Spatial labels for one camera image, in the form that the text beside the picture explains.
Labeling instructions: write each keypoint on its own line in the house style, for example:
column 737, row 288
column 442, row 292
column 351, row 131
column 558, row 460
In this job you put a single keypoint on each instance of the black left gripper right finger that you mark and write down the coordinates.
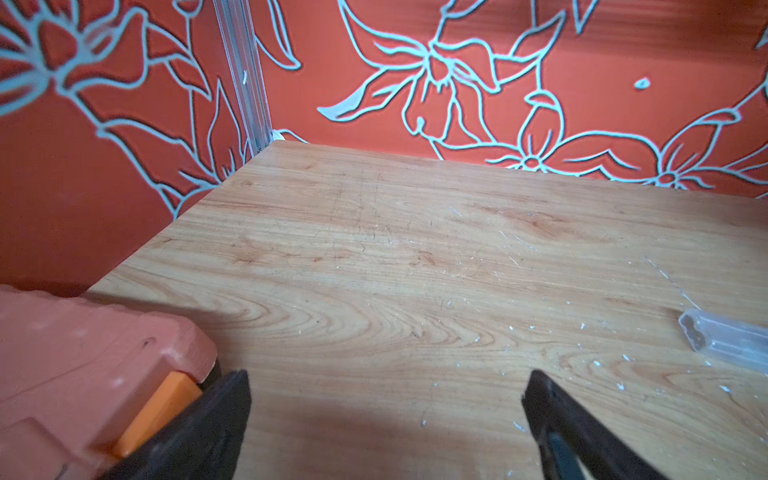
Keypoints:
column 572, row 442

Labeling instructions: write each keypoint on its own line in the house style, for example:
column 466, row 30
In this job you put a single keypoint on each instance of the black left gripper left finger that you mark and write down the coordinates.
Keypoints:
column 203, row 442

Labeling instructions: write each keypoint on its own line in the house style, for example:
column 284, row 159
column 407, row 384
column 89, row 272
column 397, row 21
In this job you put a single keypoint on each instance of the clear battery box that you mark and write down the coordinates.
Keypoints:
column 729, row 340

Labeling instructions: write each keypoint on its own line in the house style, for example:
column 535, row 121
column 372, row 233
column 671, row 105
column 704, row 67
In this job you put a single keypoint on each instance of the orange plastic tool case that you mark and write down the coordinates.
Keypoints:
column 75, row 374

